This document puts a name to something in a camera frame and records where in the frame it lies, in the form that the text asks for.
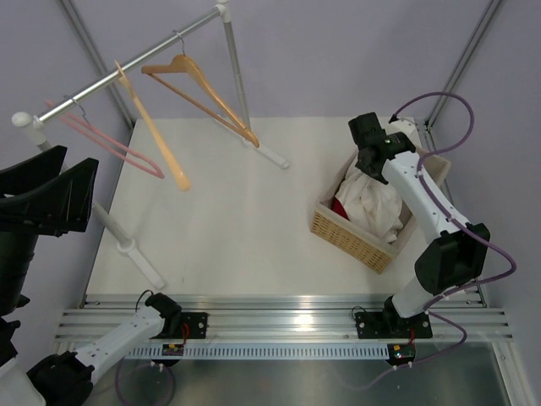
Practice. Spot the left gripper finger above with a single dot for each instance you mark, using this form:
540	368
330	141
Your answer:
59	206
34	172

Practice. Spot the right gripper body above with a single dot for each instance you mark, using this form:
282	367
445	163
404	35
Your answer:
368	170

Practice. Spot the white printed t shirt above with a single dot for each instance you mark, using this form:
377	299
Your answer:
370	205

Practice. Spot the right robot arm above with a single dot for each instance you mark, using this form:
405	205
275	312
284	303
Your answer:
455	253

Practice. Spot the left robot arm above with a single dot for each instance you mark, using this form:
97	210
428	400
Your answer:
66	376

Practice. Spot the pink hanger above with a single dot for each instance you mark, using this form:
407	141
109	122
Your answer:
110	144

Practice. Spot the light wooden hanger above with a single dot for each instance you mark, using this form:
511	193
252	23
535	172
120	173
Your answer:
182	181

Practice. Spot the clothes rack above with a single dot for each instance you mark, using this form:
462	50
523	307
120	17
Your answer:
32	125

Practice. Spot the pink cloth in basket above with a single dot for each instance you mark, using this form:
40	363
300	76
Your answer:
338	208

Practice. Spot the wicker basket with liner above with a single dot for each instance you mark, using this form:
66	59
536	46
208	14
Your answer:
359	244

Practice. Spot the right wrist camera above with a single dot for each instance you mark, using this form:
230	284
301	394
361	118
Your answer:
401	125

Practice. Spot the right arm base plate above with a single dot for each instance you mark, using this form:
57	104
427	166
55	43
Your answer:
375	325

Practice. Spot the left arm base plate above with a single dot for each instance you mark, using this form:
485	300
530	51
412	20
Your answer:
188	325

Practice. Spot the white cable duct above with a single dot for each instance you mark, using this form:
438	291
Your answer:
271	351

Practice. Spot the aluminium rail frame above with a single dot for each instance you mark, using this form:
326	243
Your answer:
238	246

